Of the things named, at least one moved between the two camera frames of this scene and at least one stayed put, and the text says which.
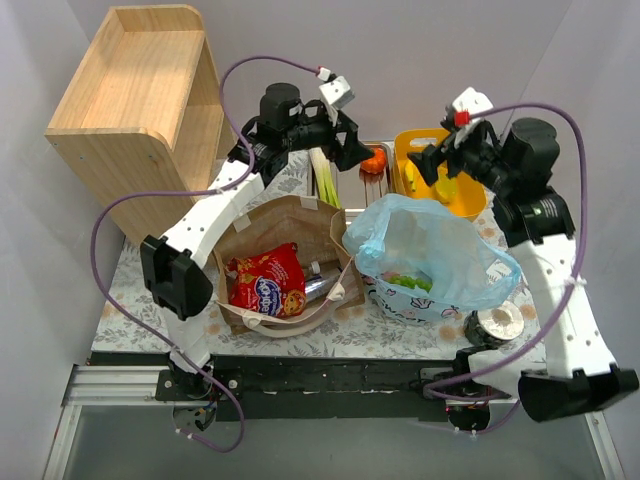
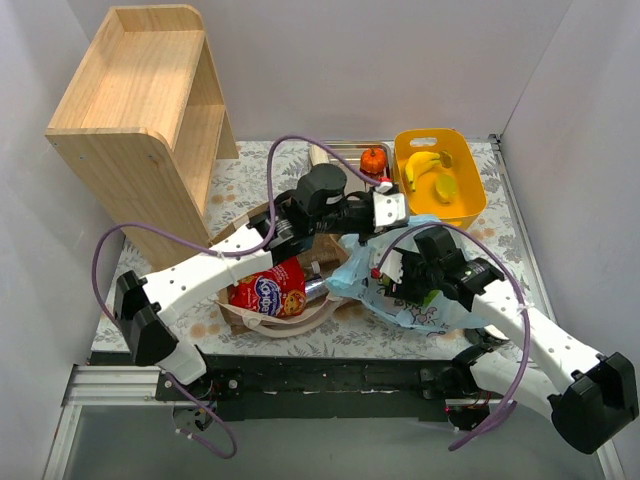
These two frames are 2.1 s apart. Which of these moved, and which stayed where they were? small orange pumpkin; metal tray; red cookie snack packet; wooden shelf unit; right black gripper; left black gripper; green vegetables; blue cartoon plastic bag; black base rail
Moved: blue cartoon plastic bag; green vegetables; left black gripper; right black gripper
Stayed: wooden shelf unit; black base rail; metal tray; small orange pumpkin; red cookie snack packet
